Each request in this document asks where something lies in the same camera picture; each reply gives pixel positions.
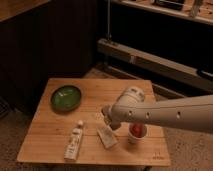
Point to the green round bowl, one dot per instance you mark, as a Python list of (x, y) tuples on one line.
[(66, 98)]

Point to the metal shelf rack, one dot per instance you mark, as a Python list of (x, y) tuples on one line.
[(154, 36)]

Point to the white cup with red object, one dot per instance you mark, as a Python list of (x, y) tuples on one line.
[(136, 132)]

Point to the wooden table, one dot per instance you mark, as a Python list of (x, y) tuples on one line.
[(48, 134)]

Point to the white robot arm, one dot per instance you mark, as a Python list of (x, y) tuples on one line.
[(192, 113)]

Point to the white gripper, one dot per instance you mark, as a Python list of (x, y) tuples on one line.
[(109, 119)]

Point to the white tube with cap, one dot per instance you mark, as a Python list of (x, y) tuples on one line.
[(74, 142)]

